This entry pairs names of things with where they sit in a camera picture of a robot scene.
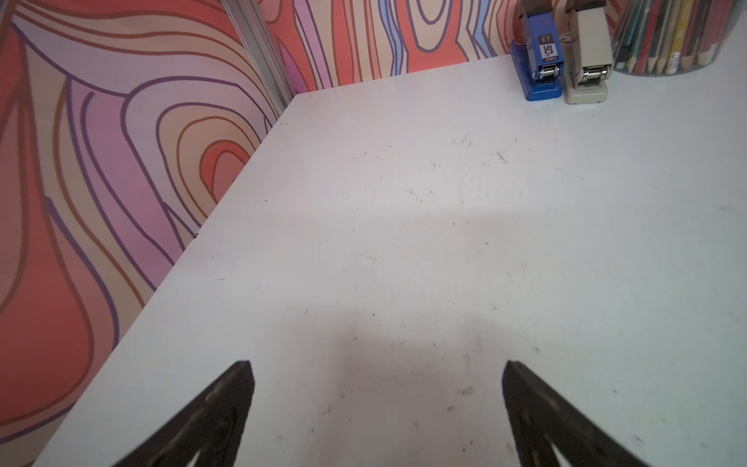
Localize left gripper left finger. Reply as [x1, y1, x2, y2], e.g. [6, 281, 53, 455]
[117, 360, 255, 467]

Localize blue marker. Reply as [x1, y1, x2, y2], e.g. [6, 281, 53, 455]
[511, 0, 564, 101]

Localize pencil cup with pencils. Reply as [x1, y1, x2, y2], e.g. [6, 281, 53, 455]
[608, 0, 746, 77]

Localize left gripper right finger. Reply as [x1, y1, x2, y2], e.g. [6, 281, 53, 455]
[502, 360, 646, 467]

